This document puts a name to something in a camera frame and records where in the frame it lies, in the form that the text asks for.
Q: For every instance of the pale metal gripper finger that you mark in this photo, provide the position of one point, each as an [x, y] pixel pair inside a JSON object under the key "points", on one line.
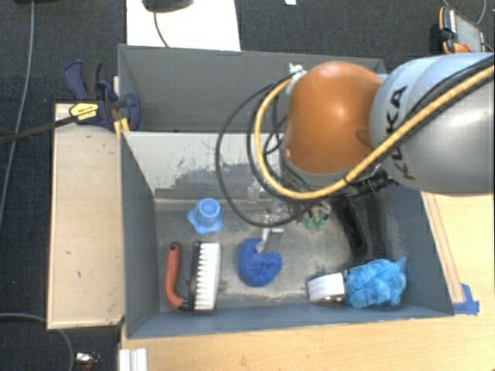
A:
{"points": [[266, 242], [277, 242]]}

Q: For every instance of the dark blue fuzzy sponge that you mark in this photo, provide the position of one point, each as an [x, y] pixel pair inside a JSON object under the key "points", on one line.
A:
{"points": [[257, 269]]}

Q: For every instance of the blue plastic cup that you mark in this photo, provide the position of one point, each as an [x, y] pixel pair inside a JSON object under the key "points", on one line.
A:
{"points": [[205, 215]]}

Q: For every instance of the light blue crumpled cloth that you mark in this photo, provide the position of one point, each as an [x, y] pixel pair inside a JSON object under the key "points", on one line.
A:
{"points": [[377, 282]]}

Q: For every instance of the grey metal bin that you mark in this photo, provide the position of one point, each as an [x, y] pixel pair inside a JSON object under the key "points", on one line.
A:
{"points": [[193, 91]]}

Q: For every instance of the pale wood board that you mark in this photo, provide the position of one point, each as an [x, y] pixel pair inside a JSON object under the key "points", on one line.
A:
{"points": [[85, 226]]}

